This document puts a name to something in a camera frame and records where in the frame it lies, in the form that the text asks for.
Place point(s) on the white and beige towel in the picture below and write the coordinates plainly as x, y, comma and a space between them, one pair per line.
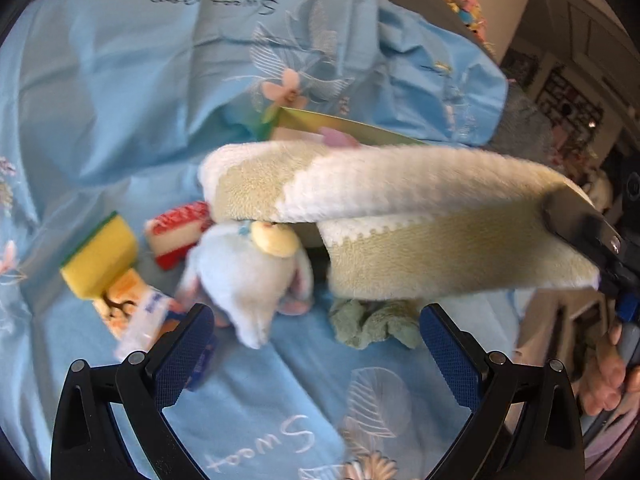
400, 185

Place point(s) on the green cloth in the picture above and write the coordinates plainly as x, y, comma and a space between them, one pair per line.
370, 325

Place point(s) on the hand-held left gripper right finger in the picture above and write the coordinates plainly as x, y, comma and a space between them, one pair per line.
450, 357

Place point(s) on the yellow sponge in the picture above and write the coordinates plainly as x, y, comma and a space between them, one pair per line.
100, 260

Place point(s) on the white clothing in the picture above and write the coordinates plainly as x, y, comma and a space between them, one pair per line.
600, 187

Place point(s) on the red and white sponge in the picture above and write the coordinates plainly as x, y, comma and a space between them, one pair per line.
175, 240

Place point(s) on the dark wall shelf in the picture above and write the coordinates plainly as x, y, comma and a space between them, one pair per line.
567, 95

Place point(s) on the green box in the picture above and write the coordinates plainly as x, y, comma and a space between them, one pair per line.
350, 127

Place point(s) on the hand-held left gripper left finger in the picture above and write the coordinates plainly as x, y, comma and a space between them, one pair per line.
184, 357

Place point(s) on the grey striped pillow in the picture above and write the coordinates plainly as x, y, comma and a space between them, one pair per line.
525, 120

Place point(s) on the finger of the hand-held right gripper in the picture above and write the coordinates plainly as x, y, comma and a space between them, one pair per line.
627, 305
582, 225

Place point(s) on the light blue plush toy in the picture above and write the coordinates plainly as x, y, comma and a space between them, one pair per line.
245, 285

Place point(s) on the orange snack packet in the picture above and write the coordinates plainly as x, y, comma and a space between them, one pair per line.
131, 312

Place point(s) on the person's right hand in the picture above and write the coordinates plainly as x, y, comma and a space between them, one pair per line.
602, 380

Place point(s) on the light blue printed sheet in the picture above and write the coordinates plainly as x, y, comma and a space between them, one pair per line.
125, 110

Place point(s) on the pile of colourful plush toys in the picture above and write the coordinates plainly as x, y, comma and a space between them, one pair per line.
460, 0

